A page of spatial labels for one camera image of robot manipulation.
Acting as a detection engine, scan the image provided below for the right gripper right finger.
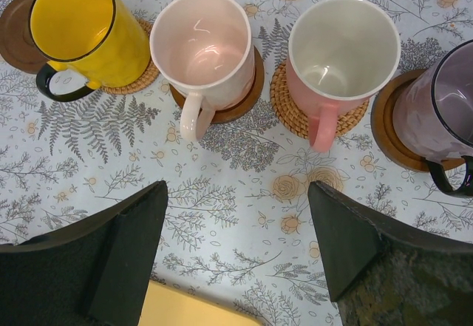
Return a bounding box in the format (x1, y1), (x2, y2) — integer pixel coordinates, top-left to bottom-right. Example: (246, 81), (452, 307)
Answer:
(308, 181), (472, 325)

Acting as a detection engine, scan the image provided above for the yellow plastic tray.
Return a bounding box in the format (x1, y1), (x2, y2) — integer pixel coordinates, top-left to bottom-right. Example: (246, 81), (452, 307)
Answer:
(138, 281), (261, 326)

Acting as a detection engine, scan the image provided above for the woven rattan coaster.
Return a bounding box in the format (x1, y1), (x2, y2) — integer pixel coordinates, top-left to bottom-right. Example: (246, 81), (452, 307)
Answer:
(93, 10), (159, 95)
(270, 63), (370, 139)

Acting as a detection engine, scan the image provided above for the brown wooden coaster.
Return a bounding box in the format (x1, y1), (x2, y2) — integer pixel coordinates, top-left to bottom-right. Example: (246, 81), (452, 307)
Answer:
(170, 45), (264, 139)
(1, 0), (47, 75)
(370, 69), (466, 174)

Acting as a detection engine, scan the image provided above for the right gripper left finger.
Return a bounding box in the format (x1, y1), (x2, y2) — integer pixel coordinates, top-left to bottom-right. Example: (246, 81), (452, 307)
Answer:
(1, 180), (168, 325)

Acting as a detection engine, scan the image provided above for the yellow glass mug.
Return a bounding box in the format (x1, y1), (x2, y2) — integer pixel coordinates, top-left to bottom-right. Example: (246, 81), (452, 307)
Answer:
(29, 0), (151, 102)

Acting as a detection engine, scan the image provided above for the pink mug cream inside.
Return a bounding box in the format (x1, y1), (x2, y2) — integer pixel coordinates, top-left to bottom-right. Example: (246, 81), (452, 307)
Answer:
(286, 0), (401, 152)

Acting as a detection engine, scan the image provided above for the purple mug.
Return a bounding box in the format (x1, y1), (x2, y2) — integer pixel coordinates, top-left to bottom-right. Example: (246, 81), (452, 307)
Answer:
(392, 40), (472, 197)

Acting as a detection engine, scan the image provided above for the pink mug front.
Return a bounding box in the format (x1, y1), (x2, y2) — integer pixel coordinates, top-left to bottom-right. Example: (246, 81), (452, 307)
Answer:
(149, 0), (255, 141)

